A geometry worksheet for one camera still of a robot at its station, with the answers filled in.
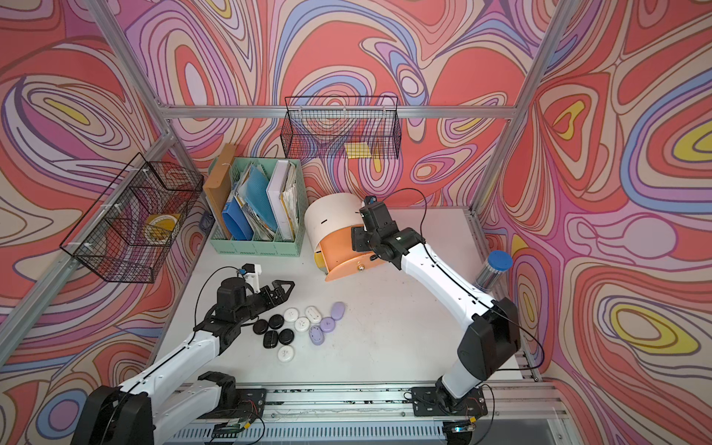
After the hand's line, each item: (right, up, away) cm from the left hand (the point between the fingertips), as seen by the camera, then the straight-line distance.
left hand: (288, 288), depth 84 cm
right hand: (+24, +15, -2) cm, 28 cm away
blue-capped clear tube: (+63, +9, -4) cm, 64 cm away
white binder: (-7, +20, +17) cm, 27 cm away
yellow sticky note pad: (+21, +45, +7) cm, 50 cm away
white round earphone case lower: (0, -19, -3) cm, 19 cm away
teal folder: (-13, +31, +8) cm, 35 cm away
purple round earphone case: (+12, -12, +2) cm, 17 cm away
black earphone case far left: (-9, -12, +2) cm, 16 cm away
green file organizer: (-13, +13, +17) cm, 26 cm away
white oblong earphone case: (+7, -9, +4) cm, 12 cm away
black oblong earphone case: (-5, -15, 0) cm, 16 cm away
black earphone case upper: (-5, -11, +4) cm, 13 cm away
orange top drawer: (+16, +9, 0) cm, 19 cm away
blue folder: (-20, +21, +9) cm, 30 cm away
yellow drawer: (+10, +9, -3) cm, 14 cm away
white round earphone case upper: (0, -9, +5) cm, 10 cm away
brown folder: (-21, +32, -2) cm, 39 cm away
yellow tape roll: (-30, +19, -14) cm, 38 cm away
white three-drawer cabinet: (+12, +24, +7) cm, 28 cm away
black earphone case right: (0, -15, 0) cm, 15 cm away
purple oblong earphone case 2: (+9, -15, 0) cm, 17 cm away
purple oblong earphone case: (+15, -9, +7) cm, 19 cm away
